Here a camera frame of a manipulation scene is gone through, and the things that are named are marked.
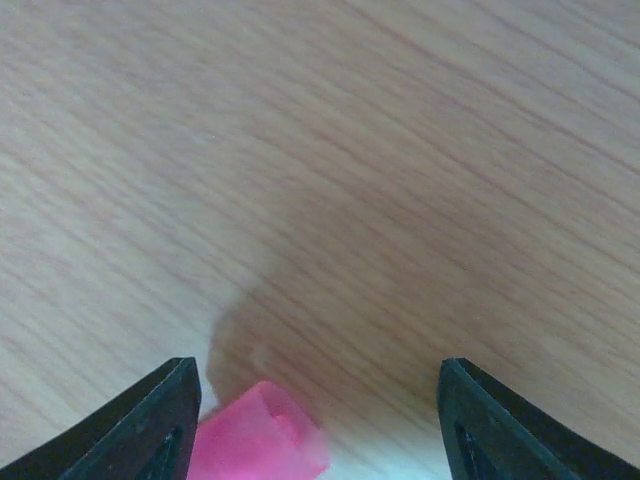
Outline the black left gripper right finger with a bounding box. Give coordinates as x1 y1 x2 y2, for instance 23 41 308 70
437 358 639 479

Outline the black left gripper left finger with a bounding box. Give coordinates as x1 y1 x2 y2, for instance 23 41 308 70
1 357 201 479

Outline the pink highlighter marker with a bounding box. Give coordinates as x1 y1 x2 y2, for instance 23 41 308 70
187 381 330 480

